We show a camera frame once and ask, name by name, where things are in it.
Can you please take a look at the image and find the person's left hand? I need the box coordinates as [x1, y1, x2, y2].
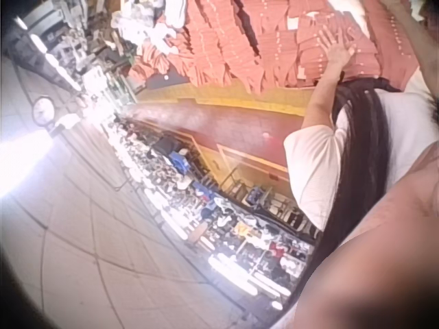
[317, 26, 357, 69]

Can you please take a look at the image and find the heap of red packets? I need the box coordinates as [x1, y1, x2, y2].
[128, 0, 420, 96]

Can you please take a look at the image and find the heap of white bags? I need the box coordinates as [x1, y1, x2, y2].
[111, 0, 188, 47]

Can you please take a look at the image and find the black bag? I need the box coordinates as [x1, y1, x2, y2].
[152, 136, 179, 156]

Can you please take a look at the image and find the long shelf of goods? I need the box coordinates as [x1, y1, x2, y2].
[102, 114, 318, 311]

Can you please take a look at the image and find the cluttered stall shelf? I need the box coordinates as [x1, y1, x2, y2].
[40, 0, 134, 90]

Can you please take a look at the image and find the metal wire rack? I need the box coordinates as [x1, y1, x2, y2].
[219, 167, 272, 206]

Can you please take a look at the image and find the round wall clock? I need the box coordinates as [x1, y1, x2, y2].
[32, 95, 56, 126]

